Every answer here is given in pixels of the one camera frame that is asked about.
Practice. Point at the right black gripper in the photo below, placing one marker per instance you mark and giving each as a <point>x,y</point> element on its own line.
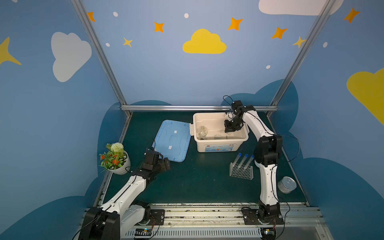
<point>229,125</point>

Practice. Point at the left controller circuit board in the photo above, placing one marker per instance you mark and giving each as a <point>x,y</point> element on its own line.
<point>146,233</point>

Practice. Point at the aluminium rail base frame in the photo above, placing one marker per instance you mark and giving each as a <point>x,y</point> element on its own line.
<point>225,220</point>

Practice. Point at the clear glass petri dish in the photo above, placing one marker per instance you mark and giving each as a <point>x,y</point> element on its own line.
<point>201,132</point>

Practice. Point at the potted flower plant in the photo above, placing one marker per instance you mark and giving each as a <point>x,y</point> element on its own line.
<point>116,159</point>

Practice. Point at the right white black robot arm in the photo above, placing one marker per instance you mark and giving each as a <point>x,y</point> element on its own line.
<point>267,154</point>

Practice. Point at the light blue bin lid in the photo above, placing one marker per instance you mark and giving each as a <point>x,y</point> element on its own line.
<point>173,140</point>

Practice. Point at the controller circuit board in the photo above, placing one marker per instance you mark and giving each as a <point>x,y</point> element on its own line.
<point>146,233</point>
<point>268,234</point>

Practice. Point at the clear plastic beaker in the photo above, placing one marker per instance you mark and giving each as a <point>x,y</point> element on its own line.
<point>286,185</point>

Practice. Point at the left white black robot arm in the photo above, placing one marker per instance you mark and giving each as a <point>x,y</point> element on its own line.
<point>122,212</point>

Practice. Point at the right controller circuit board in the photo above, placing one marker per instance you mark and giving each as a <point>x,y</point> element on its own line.
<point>268,234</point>

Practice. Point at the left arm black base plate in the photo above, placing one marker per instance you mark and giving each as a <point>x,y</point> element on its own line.
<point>153,217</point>

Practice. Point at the white plastic storage bin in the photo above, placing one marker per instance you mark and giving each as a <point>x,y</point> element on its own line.
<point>214,122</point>

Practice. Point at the clear test tube rack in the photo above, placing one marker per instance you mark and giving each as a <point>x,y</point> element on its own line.
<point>242,172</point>

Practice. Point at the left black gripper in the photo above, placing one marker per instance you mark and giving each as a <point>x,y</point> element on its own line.
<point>163,164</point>

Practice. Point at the test tube blue cap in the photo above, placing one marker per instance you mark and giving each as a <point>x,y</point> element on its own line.
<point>249,162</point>
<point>242,161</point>
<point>236,159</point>

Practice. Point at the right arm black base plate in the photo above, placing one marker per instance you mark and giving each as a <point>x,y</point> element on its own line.
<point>262,216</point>

